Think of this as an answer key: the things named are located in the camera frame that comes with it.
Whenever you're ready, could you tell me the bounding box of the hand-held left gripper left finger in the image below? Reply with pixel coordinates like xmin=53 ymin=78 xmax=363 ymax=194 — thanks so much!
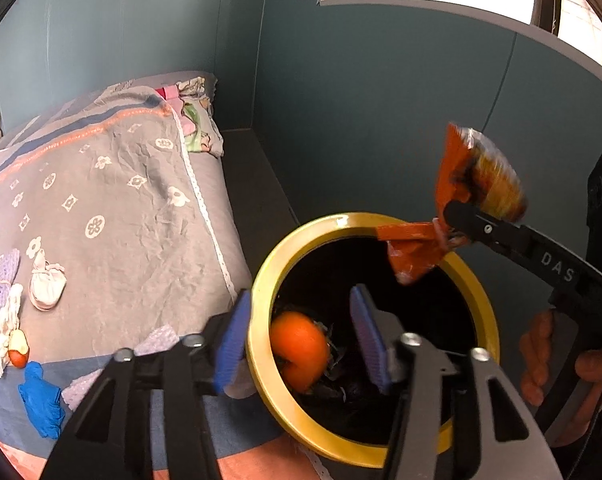
xmin=41 ymin=287 xmax=254 ymax=480

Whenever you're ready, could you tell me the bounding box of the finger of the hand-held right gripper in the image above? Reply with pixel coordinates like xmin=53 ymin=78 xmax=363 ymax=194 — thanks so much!
xmin=442 ymin=201 xmax=529 ymax=260

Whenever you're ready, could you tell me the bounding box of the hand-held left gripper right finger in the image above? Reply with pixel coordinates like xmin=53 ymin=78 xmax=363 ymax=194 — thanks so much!
xmin=348 ymin=284 xmax=554 ymax=480

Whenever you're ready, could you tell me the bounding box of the white foam net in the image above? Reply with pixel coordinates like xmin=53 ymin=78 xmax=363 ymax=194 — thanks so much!
xmin=61 ymin=324 xmax=182 ymax=411

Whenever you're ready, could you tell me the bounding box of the orange snack packet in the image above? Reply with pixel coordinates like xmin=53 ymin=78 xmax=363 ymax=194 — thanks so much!
xmin=376 ymin=122 xmax=529 ymax=286

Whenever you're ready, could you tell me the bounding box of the yellow rimmed trash bin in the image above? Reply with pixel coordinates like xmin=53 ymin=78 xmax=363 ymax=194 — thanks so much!
xmin=246 ymin=212 xmax=502 ymax=468

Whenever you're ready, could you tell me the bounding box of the pale pink cloth bundle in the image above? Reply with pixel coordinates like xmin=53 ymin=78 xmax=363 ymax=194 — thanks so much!
xmin=29 ymin=250 xmax=66 ymax=312

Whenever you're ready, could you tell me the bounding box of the blue rubber glove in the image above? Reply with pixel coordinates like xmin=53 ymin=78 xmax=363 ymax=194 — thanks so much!
xmin=18 ymin=362 xmax=66 ymax=438

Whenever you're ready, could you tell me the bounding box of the white cloth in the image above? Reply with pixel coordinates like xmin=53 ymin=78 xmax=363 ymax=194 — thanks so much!
xmin=0 ymin=284 xmax=26 ymax=380

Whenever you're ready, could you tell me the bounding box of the purple knitted cloth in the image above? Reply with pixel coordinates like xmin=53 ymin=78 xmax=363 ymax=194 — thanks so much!
xmin=0 ymin=249 xmax=24 ymax=311

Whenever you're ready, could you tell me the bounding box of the person's right hand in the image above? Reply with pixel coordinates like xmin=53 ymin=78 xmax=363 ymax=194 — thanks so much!
xmin=520 ymin=309 xmax=602 ymax=446

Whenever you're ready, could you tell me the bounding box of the printed bed sheet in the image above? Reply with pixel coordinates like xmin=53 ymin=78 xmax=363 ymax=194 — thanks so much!
xmin=0 ymin=71 xmax=332 ymax=480

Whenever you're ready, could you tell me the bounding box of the pink floral cloth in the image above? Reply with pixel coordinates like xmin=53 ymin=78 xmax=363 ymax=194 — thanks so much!
xmin=153 ymin=76 xmax=225 ymax=157

